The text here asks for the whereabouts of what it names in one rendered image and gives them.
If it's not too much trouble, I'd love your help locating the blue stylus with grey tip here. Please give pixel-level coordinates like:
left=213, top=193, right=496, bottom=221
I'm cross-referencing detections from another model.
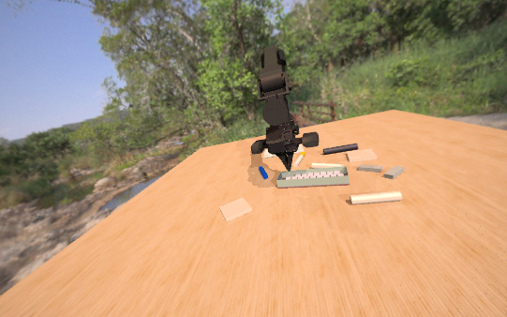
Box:
left=259, top=166, right=268, bottom=179

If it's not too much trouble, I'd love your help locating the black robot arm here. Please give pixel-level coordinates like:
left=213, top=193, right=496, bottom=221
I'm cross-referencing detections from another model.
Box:
left=257, top=45, right=300, bottom=154

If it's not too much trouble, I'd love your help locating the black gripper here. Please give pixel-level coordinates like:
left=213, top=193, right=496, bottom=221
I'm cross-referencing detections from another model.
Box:
left=251, top=117, right=320, bottom=171

